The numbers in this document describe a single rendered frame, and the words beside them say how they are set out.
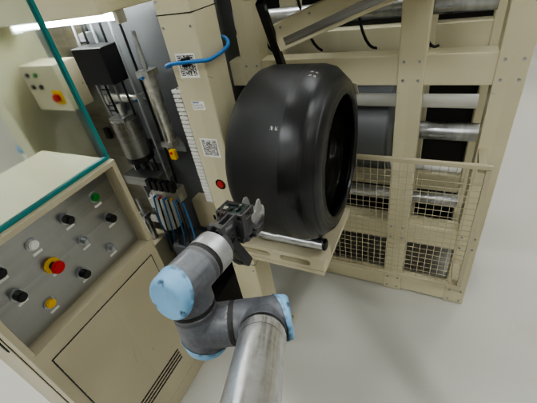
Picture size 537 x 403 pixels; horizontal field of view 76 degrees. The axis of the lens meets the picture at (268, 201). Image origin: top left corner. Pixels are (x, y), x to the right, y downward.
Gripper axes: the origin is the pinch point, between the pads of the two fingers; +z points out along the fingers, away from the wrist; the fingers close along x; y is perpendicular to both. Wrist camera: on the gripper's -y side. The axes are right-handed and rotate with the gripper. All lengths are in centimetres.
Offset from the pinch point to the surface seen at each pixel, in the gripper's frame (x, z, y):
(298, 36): 13, 63, 36
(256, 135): 5.7, 12.3, 15.7
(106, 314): 58, -17, -45
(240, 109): 12.9, 17.3, 21.4
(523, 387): -92, 63, -113
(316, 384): -4, 31, -119
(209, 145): 34.1, 28.0, 4.2
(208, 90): 28.7, 25.4, 24.4
